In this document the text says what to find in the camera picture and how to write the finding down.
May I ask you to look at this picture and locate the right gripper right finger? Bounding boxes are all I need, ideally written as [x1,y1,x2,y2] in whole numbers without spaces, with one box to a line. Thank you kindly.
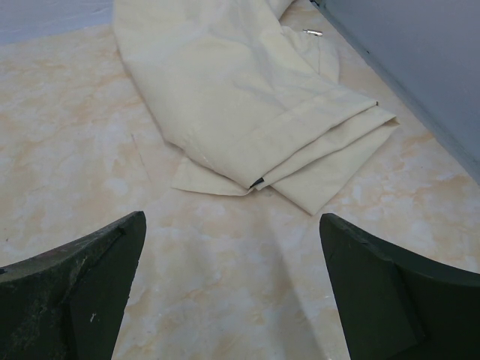
[319,213,479,359]

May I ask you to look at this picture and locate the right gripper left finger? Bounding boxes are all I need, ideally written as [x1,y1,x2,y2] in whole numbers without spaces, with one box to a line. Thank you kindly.
[1,211,146,359]

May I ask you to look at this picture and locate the cream folded cloth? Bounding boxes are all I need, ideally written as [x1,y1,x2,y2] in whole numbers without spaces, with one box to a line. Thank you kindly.
[113,1,398,214]

